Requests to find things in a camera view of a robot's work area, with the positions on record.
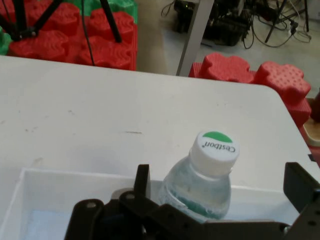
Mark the black tripod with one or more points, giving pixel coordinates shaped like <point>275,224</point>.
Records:
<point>25,31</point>

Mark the grey metal post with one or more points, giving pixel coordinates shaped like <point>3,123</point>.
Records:
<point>195,37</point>

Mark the white cardboard box blue print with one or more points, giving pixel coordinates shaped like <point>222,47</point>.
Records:
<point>50,195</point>

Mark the green foam building block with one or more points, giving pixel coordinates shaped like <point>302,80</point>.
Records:
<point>120,5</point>
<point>4,42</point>

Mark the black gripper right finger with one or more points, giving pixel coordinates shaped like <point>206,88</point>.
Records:
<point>307,200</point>

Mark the water bottle green label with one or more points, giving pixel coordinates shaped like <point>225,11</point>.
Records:
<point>200,185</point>

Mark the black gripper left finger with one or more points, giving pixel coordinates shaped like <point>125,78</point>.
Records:
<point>140,217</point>

